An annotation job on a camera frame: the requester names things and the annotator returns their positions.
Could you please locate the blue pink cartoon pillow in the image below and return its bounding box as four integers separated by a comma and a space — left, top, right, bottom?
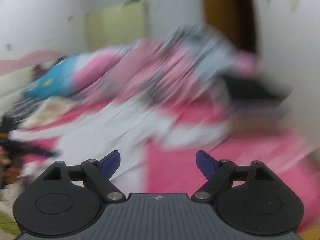
24, 55, 120, 99

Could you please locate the black folded garment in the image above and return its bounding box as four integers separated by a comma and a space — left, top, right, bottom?
222, 76, 290, 102

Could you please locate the cream fleece garment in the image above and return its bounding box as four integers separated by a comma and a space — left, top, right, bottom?
21, 96, 75, 129

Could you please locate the wooden door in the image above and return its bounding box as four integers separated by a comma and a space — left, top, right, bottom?
201, 0, 259, 55

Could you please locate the dark maroon plush toy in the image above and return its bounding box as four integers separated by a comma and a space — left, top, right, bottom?
34, 64, 48, 79

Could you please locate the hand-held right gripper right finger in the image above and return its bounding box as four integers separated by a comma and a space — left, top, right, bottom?
191, 150, 278, 202

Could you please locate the pale yellow wardrobe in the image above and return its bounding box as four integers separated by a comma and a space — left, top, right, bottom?
84, 0, 152, 49

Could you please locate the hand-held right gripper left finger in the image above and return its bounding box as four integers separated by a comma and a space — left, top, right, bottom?
37, 150, 125, 202

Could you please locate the black white plaid shirt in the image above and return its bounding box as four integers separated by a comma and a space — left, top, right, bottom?
2, 97, 45, 125

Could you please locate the pink headboard frame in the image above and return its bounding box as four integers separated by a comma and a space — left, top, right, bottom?
0, 49, 67, 74

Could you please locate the pink floral blanket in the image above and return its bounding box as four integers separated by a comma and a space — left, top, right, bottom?
0, 102, 320, 230

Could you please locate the pink grey quilt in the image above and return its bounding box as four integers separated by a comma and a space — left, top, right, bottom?
75, 24, 260, 110

